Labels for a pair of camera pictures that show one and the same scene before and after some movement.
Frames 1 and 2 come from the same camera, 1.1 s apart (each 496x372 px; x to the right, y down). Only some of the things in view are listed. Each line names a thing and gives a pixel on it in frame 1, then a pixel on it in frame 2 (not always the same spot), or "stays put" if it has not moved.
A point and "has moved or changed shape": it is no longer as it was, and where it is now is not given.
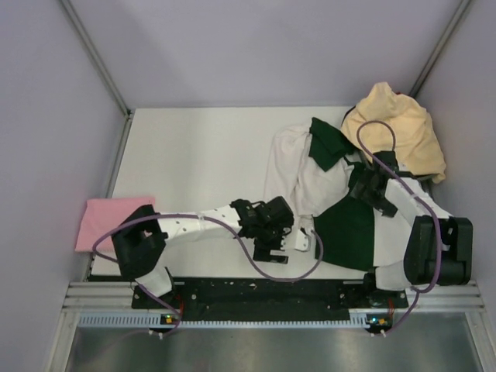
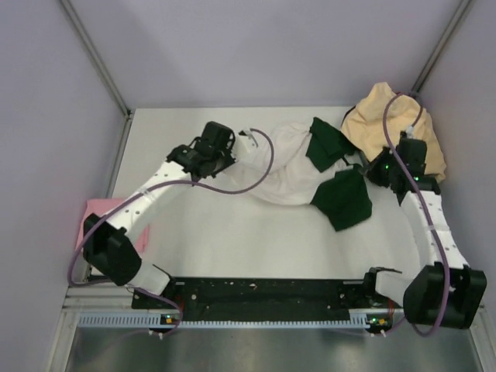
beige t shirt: [417, 144] stays put
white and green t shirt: [306, 170] has moved or changed shape
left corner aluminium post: [102, 69] stays put
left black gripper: [262, 251] -> [231, 159]
